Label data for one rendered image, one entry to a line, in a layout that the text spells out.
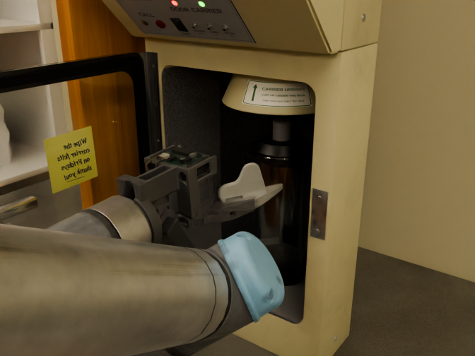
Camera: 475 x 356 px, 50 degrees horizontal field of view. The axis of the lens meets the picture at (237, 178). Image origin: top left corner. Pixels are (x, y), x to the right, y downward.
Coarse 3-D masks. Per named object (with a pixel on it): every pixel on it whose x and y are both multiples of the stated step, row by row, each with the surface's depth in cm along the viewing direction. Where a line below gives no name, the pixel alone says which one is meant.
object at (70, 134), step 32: (0, 96) 59; (32, 96) 62; (64, 96) 66; (96, 96) 70; (128, 96) 75; (0, 128) 60; (32, 128) 63; (64, 128) 67; (96, 128) 71; (128, 128) 76; (0, 160) 61; (32, 160) 64; (64, 160) 68; (96, 160) 72; (128, 160) 77; (0, 192) 61; (32, 192) 65; (64, 192) 69; (96, 192) 74; (32, 224) 66
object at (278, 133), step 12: (276, 120) 78; (288, 120) 78; (276, 132) 78; (288, 132) 78; (252, 144) 81; (264, 144) 77; (276, 144) 77; (288, 144) 77; (300, 144) 77; (288, 156) 76
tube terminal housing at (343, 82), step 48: (192, 48) 71; (240, 48) 67; (336, 96) 61; (336, 144) 63; (336, 192) 66; (336, 240) 70; (336, 288) 74; (240, 336) 84; (288, 336) 77; (336, 336) 79
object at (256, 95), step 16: (240, 80) 72; (256, 80) 70; (272, 80) 69; (224, 96) 76; (240, 96) 72; (256, 96) 70; (272, 96) 69; (288, 96) 69; (304, 96) 69; (256, 112) 70; (272, 112) 69; (288, 112) 69; (304, 112) 69
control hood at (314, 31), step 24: (240, 0) 55; (264, 0) 53; (288, 0) 51; (312, 0) 51; (336, 0) 55; (264, 24) 57; (288, 24) 55; (312, 24) 53; (336, 24) 56; (264, 48) 62; (288, 48) 59; (312, 48) 57; (336, 48) 57
